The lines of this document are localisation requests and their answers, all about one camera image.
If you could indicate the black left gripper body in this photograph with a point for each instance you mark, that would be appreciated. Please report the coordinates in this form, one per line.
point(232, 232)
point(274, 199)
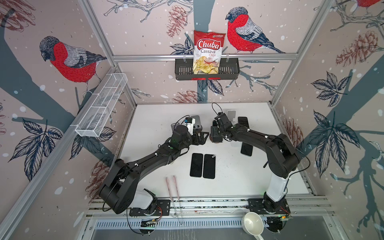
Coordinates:
point(194, 141)

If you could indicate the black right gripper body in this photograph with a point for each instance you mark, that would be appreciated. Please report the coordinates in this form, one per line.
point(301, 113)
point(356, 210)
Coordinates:
point(216, 132)

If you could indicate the green-edged phone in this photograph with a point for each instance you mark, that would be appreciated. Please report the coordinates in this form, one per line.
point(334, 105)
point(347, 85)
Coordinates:
point(196, 169)

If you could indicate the black phone with teal edge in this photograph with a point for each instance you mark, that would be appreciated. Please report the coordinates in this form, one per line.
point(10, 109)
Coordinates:
point(247, 149)

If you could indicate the grey round phone stand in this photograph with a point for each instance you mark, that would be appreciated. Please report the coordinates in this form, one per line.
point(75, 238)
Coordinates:
point(174, 126)

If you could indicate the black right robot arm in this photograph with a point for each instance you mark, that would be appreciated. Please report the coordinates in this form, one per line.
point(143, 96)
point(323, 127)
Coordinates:
point(282, 157)

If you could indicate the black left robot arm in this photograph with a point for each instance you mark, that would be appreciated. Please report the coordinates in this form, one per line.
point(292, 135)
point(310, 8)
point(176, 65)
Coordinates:
point(119, 188)

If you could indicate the white phone stand rear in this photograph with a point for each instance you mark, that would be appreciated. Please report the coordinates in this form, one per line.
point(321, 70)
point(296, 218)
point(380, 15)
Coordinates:
point(231, 114)

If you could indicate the pink chopstick right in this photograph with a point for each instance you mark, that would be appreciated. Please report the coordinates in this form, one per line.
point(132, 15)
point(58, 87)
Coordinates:
point(180, 217)

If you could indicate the red Chuba cassava chips bag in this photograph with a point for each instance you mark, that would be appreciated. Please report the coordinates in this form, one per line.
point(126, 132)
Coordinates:
point(208, 49)

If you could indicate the white ladle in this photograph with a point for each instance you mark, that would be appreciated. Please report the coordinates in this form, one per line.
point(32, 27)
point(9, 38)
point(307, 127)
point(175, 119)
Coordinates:
point(253, 225)

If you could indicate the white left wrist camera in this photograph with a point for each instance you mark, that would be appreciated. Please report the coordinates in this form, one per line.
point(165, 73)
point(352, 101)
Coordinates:
point(190, 124)

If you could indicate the black wire wall basket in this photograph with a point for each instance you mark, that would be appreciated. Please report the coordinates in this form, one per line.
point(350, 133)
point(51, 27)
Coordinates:
point(228, 70)

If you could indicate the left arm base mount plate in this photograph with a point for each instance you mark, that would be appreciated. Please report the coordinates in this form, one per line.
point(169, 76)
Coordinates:
point(147, 204)

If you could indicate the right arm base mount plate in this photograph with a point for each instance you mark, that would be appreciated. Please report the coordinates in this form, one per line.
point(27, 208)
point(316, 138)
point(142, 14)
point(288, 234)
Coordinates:
point(258, 207)

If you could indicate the white mesh wall shelf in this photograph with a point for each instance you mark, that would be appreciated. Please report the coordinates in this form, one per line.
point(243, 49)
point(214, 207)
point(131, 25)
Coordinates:
point(98, 113)

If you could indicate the aluminium horizontal wall bar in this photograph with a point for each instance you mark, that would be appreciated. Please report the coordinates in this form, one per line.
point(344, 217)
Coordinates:
point(241, 57)

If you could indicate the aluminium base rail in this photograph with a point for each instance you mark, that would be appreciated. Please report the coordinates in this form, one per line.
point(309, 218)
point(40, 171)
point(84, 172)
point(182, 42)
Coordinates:
point(206, 213)

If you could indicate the aluminium frame right corner post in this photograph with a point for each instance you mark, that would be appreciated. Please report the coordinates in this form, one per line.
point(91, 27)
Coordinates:
point(317, 22)

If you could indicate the aluminium frame corner post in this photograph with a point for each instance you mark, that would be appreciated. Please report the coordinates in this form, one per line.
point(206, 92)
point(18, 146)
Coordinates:
point(317, 22)
point(99, 33)

